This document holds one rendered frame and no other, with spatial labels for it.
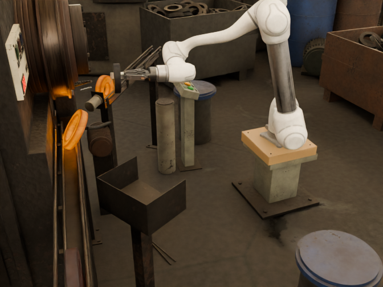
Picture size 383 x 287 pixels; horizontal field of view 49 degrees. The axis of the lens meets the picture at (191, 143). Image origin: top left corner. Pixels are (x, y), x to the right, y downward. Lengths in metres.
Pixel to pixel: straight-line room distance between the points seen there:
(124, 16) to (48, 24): 2.90
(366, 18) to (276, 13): 3.34
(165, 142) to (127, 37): 2.01
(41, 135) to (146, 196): 0.46
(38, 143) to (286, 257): 1.39
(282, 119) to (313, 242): 0.69
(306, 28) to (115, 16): 2.07
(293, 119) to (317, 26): 2.87
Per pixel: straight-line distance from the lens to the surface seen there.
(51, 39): 1.62
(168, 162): 2.83
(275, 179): 2.53
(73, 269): 1.17
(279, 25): 1.94
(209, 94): 3.07
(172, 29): 3.92
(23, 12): 1.69
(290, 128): 2.16
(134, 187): 1.71
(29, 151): 1.51
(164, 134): 2.72
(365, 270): 1.72
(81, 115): 1.84
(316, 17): 4.92
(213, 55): 4.23
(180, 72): 2.21
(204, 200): 2.64
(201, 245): 2.33
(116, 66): 2.17
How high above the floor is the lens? 1.58
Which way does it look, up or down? 29 degrees down
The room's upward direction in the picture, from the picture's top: straight up
